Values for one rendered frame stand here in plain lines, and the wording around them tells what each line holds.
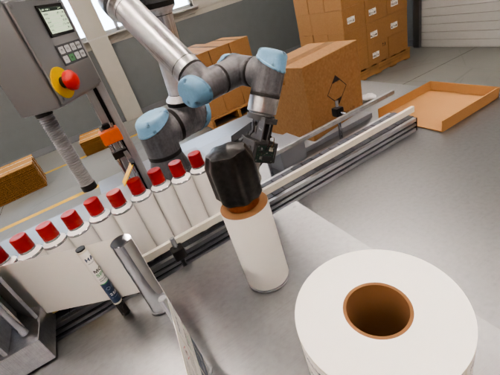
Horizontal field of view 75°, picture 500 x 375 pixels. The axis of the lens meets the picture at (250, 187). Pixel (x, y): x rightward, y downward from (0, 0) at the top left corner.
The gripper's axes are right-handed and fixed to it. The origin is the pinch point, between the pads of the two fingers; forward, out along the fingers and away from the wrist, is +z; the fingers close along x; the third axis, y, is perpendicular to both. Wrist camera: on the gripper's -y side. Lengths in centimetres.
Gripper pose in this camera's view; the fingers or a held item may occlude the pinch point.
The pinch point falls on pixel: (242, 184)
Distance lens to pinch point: 90.8
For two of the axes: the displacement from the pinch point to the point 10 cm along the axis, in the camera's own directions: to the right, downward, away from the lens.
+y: 4.8, 3.4, -8.1
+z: -1.9, 9.4, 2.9
